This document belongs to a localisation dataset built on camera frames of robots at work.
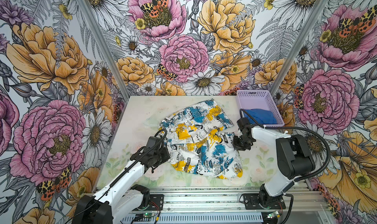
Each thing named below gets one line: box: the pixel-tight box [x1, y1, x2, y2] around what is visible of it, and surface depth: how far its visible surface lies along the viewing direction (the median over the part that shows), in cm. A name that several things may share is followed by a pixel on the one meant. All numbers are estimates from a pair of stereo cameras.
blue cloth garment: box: [243, 108, 279, 125], surface depth 104 cm
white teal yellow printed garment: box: [159, 98, 243, 179], surface depth 96 cm
